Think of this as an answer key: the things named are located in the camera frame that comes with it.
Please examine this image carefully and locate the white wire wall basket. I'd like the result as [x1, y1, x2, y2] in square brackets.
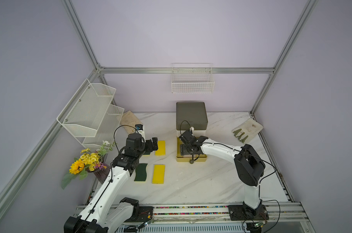
[171, 63, 215, 94]

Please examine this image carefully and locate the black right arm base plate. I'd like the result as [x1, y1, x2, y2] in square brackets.
[228, 204, 269, 221]

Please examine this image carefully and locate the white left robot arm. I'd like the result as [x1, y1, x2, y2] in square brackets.
[63, 131, 158, 233]

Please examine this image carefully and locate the yellow bottom drawer grey knob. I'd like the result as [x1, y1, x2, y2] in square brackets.
[176, 139, 208, 164]

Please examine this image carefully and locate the beige work glove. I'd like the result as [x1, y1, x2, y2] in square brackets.
[120, 111, 143, 134]

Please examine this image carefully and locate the white mesh two-tier shelf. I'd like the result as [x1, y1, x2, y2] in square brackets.
[57, 79, 124, 150]

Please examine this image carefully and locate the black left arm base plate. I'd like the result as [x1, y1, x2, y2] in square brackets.
[120, 197, 154, 222]

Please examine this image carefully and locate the green yellow sponge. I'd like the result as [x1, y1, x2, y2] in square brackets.
[134, 163, 148, 182]

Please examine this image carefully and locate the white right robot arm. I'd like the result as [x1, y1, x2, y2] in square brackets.
[179, 130, 266, 211]

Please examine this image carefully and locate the olive white yellow drawer cabinet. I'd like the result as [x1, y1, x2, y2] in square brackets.
[176, 102, 208, 137]

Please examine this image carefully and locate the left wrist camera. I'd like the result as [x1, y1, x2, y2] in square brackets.
[135, 124, 146, 140]

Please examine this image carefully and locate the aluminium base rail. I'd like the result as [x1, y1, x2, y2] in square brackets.
[73, 201, 315, 233]

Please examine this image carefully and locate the purple glass vase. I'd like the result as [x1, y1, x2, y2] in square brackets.
[93, 163, 111, 184]

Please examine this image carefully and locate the yellow sunflower bouquet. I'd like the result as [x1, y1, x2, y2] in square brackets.
[61, 141, 116, 189]

